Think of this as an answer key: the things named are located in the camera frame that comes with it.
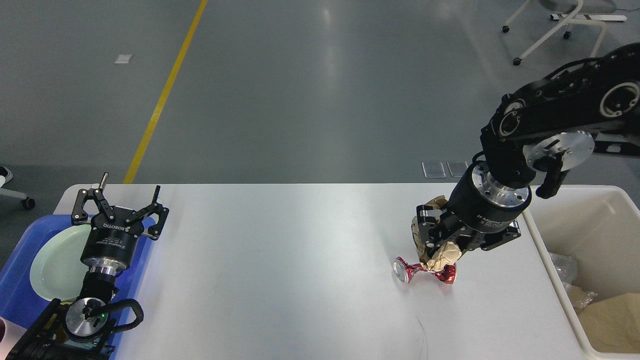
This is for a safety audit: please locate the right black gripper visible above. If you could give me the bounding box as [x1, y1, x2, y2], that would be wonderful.
[416, 162, 532, 264]

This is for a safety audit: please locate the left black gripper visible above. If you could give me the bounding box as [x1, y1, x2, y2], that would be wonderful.
[70, 173, 169, 276]

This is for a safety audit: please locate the brown paper ball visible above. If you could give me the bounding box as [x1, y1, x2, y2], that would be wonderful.
[410, 194, 463, 271]

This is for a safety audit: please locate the crushed red can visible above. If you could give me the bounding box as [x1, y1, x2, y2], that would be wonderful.
[392, 256, 457, 285]

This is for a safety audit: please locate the mint green plate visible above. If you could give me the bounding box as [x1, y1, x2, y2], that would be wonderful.
[29, 224, 90, 301]

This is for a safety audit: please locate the square aluminium foil tray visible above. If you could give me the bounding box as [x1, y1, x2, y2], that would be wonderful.
[548, 252, 579, 289]

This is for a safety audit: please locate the aluminium foil sheet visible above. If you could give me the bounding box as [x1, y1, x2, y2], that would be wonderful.
[567, 285, 598, 310]

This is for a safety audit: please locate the brown paper bag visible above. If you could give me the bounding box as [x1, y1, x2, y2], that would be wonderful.
[577, 292, 640, 354]

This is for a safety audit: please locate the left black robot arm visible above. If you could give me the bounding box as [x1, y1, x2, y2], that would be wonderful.
[6, 173, 170, 360]

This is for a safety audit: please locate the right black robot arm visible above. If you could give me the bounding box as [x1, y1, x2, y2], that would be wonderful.
[412, 43, 640, 271]

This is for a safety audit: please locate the right floor plate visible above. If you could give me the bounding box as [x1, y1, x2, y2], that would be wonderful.
[446, 161, 469, 178]

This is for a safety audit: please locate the floor plate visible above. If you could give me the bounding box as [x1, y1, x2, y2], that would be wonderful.
[422, 161, 448, 179]
[446, 161, 469, 178]

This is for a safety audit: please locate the left floor plate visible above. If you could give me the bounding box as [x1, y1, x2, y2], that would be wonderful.
[422, 161, 448, 179]

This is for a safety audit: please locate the white furniture leg with caster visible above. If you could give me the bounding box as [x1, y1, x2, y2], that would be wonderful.
[0, 187, 36, 211]

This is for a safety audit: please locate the person leg and shoe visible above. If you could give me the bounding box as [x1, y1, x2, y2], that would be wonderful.
[0, 166, 14, 187]

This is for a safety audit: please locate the blue plastic tray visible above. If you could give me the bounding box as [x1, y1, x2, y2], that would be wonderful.
[1, 215, 152, 360]

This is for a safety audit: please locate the beige plastic bin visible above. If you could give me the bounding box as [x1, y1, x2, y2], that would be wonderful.
[522, 185, 640, 360]

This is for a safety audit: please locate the white floor label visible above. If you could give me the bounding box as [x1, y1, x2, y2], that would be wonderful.
[114, 54, 133, 65]

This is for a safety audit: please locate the white rolling chair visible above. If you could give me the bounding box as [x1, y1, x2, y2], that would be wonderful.
[512, 0, 616, 66]

